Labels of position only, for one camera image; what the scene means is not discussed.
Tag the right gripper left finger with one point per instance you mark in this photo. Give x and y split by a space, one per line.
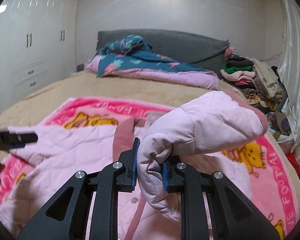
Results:
86 206

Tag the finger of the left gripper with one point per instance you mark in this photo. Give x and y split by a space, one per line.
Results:
10 140

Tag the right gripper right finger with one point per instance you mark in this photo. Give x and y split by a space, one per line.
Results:
211 205

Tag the pink quilted jacket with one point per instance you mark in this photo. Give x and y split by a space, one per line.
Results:
150 212

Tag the pile of folded clothes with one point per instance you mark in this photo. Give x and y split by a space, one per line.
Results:
260 85

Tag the beige bed cover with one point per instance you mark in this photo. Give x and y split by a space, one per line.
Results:
34 108

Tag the pink bear fleece blanket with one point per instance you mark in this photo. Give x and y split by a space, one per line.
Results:
265 169

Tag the red plastic bag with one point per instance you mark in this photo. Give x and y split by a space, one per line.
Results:
293 161

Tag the white wardrobe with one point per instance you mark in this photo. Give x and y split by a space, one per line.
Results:
37 46

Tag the blue floral pink quilt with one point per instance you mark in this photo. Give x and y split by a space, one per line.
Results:
132 57

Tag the grey headboard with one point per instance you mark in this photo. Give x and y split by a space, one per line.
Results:
198 50

